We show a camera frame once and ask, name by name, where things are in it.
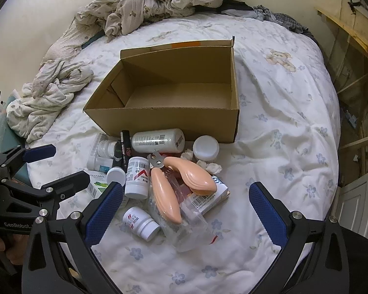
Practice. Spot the black tube red emblem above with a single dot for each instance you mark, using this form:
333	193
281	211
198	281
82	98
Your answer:
126	150

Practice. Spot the small bottle blue label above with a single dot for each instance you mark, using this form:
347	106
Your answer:
99	165

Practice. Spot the white floral bed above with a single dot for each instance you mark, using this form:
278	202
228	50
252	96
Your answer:
279	128

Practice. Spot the crumpled floral sheet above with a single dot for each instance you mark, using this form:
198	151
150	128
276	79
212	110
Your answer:
46	104

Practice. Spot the large white plastic bottle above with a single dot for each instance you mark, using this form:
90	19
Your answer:
153	141

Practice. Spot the clear plastic package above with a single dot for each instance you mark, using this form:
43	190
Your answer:
190	232

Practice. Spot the short black tube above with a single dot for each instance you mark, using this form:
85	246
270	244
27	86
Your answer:
117	156

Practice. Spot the black garment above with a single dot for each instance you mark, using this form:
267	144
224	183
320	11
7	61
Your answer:
236	4

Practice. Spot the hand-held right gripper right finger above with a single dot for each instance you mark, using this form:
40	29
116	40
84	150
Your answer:
266	217

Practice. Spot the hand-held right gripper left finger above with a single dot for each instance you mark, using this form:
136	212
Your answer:
105	211

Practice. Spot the white cigarette pack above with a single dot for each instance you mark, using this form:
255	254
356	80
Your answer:
217	196

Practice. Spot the round white jar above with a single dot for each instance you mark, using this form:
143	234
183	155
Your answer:
206	147

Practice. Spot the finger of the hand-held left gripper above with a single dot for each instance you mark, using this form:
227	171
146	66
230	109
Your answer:
40	152
70	180

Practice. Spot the dark grey patterned garment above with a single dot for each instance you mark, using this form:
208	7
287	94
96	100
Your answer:
288	23

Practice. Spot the white pill bottle red label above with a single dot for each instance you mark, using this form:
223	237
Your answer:
136	177
139	222

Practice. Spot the crumpled floral duvet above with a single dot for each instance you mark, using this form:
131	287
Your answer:
147	3

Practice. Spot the white cloth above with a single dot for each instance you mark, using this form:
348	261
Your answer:
211	167

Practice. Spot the green white medicine box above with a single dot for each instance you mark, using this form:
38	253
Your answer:
95	186

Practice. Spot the white cabinet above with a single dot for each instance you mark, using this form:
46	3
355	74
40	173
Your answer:
355	208

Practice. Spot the wooden frame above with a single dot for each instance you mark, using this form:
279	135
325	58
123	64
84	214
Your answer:
349	24

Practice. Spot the brown cardboard box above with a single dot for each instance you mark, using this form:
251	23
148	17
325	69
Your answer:
159	125

